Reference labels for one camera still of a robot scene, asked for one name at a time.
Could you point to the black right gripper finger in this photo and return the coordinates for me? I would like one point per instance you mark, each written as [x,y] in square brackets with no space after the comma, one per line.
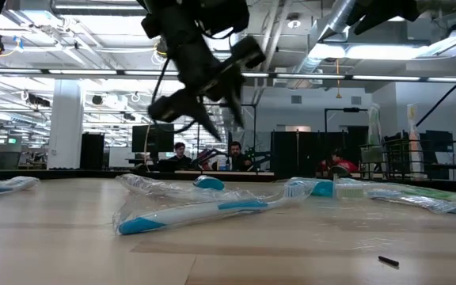
[366,7]
[374,17]

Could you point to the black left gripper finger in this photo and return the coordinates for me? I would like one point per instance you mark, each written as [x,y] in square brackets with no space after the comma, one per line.
[168,107]
[248,52]

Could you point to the teal bottle white cap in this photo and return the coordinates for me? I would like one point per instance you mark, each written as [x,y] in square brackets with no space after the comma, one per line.
[323,188]
[208,183]

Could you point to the pale green toothbrush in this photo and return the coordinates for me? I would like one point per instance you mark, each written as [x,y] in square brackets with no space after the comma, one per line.
[373,122]

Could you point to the dark background robot arm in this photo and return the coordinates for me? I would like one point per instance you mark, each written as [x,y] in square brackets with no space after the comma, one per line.
[261,158]

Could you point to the black background monitor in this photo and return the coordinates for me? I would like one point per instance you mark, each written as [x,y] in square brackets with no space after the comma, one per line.
[153,144]

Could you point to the person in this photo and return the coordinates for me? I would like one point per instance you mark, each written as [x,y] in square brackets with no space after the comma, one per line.
[340,162]
[236,156]
[179,156]

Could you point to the round ceiling sensor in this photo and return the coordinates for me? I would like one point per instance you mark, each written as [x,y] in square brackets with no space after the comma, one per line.
[293,23]

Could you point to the white plastic container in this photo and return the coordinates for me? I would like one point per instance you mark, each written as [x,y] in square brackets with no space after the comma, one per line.
[221,162]

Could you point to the black cabinet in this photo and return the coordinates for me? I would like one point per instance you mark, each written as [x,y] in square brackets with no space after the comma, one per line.
[92,150]

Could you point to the long ceiling light bar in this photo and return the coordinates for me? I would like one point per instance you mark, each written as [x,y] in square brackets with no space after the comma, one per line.
[85,72]

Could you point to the white square column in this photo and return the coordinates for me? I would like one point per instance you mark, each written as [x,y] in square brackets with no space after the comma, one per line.
[65,126]

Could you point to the black partition panel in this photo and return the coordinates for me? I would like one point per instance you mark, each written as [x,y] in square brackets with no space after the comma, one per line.
[307,154]

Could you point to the black equipment shelf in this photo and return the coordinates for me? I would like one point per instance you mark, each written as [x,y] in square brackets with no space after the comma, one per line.
[439,150]

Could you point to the black domed object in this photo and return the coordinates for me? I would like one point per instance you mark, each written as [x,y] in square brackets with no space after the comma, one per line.
[339,172]

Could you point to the green lit sign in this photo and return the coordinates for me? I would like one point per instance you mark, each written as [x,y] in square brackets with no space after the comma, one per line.
[12,141]

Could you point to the green white wrapped toothbrush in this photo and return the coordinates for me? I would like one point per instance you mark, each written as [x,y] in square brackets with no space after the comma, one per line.
[348,192]

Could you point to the small black stick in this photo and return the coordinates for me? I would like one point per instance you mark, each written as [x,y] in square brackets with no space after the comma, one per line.
[388,261]

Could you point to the silver ventilation duct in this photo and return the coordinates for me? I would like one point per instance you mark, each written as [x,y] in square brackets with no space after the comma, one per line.
[339,20]

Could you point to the black metal frame stand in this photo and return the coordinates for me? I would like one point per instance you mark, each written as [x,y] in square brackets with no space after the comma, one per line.
[350,110]
[255,134]

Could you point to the black aluminium table frame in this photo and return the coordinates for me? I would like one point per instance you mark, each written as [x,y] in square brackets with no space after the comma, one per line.
[73,174]

